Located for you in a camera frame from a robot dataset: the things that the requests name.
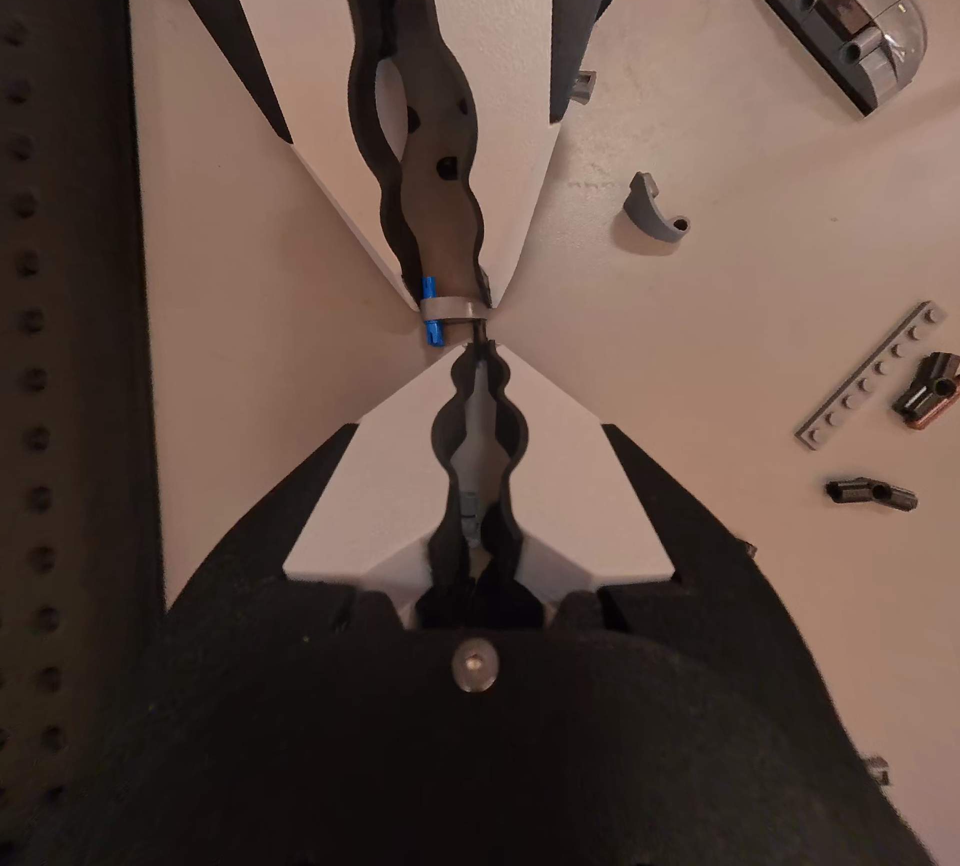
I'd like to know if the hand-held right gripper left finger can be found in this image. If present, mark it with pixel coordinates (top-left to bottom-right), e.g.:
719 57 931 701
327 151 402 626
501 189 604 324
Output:
281 343 475 627

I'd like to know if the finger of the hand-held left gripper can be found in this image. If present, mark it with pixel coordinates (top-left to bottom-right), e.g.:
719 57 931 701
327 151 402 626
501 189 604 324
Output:
208 0 425 315
418 0 565 309

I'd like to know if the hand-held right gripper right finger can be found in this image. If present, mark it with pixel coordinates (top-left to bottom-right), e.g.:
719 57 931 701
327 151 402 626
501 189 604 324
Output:
483 341 678 615

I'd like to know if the blue lego pin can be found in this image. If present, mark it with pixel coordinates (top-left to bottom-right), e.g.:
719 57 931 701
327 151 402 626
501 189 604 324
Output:
421 277 445 347

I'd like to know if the grey lego arch piece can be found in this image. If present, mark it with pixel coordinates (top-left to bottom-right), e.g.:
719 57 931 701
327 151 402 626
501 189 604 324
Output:
622 172 691 246

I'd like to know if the black angled lego connector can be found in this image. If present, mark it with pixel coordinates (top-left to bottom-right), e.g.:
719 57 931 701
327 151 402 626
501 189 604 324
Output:
825 477 919 513

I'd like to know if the long grey lego plate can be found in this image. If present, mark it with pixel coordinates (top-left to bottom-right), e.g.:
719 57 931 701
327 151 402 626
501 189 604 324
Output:
795 301 948 450

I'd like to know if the grey curved lego assembly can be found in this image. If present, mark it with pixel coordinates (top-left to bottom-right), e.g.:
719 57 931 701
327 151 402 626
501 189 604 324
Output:
751 0 930 117

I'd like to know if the black and brown lego piece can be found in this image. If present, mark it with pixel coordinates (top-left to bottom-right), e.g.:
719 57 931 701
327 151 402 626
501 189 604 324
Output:
892 352 960 429

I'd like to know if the black perforated office chair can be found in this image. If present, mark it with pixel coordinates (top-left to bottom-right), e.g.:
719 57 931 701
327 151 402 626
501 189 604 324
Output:
0 0 166 866

